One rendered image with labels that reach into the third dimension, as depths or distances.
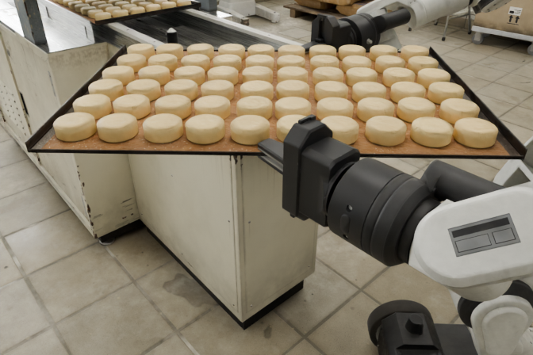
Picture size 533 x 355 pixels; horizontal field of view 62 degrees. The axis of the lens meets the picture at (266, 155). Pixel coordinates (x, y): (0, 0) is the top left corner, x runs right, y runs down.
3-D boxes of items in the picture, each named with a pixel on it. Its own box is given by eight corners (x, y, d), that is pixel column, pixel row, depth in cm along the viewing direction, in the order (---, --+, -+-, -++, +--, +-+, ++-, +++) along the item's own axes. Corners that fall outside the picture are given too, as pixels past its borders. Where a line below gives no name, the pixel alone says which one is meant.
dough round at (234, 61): (208, 72, 78) (207, 61, 77) (220, 62, 82) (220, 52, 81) (234, 75, 76) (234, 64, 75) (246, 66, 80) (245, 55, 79)
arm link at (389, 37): (334, 24, 101) (365, 16, 107) (352, 69, 101) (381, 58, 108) (372, 1, 91) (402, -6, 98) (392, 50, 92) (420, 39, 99)
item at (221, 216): (140, 234, 191) (101, 24, 145) (207, 202, 211) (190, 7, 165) (242, 341, 146) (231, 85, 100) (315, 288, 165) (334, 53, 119)
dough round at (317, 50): (341, 59, 84) (342, 48, 83) (324, 65, 81) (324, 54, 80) (320, 52, 87) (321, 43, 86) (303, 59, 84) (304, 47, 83)
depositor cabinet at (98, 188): (9, 139, 263) (-41, -10, 219) (123, 106, 303) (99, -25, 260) (99, 255, 180) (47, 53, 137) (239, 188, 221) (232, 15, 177)
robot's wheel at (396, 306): (422, 342, 147) (439, 301, 136) (426, 356, 142) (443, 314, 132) (361, 337, 146) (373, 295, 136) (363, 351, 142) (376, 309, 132)
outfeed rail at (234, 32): (59, -21, 247) (56, -34, 244) (64, -21, 249) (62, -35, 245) (331, 80, 118) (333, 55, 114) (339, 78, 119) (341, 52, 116)
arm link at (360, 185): (324, 193, 58) (405, 238, 50) (270, 227, 52) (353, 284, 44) (331, 104, 51) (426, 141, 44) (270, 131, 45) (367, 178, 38)
